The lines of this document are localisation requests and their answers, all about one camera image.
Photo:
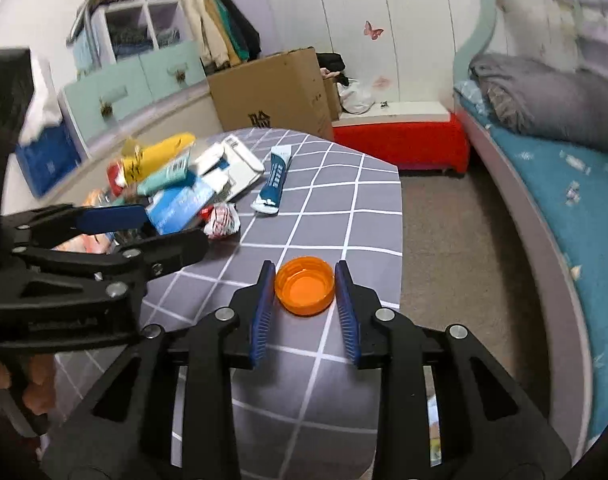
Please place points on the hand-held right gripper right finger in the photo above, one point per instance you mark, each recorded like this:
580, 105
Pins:
346, 310

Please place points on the black clothing pile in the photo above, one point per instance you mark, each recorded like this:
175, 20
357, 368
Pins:
329, 62

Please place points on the red storage bench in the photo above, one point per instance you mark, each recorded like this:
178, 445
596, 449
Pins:
399, 142

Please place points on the mint drawer unit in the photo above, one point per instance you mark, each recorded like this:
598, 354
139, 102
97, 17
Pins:
128, 77

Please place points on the teal tube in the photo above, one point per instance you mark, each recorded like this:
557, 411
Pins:
163, 180

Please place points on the person's left hand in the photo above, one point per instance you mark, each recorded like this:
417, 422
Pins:
36, 390

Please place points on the grey checked tablecloth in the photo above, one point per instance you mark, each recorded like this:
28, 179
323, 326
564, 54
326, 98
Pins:
334, 200

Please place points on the pine cone drawer knob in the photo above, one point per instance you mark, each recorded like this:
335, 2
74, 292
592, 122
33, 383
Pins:
103, 107
178, 75

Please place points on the beige jacket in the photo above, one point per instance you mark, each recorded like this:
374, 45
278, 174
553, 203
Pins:
203, 30

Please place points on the red packet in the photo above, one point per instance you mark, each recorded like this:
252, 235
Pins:
114, 177

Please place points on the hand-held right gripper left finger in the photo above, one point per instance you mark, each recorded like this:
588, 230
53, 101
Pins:
264, 310

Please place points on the orange bottle cap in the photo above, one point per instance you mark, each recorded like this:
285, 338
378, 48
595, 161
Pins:
304, 292

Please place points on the white plastic bag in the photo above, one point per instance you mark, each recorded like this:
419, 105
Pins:
356, 97
41, 105

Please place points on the blue toothpaste tube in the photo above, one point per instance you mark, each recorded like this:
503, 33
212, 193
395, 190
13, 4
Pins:
274, 180

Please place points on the grey blanket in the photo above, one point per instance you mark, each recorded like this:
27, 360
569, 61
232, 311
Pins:
544, 100

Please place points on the green garment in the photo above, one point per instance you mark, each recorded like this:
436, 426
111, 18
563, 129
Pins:
231, 30

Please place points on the pink butterfly sticker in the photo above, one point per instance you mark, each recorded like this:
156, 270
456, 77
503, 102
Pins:
373, 30

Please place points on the crumpled red white wrapper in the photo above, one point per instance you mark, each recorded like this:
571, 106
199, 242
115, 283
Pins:
222, 220

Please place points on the bed with teal sheet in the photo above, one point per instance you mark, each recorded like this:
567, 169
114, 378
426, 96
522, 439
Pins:
559, 195

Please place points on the blue white tissue box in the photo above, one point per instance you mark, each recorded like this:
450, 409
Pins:
176, 207

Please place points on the large cardboard box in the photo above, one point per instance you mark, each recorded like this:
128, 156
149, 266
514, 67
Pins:
269, 90

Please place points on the blue bag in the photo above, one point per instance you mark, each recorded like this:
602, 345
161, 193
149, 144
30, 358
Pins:
48, 157

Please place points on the black hanging garment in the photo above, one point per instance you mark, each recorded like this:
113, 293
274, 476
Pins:
249, 32

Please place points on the white flat carton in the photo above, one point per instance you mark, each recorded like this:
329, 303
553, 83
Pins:
244, 165

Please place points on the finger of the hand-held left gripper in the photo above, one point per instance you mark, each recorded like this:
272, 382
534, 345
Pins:
113, 217
173, 251

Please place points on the yellow packet with black print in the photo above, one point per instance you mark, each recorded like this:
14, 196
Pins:
156, 157

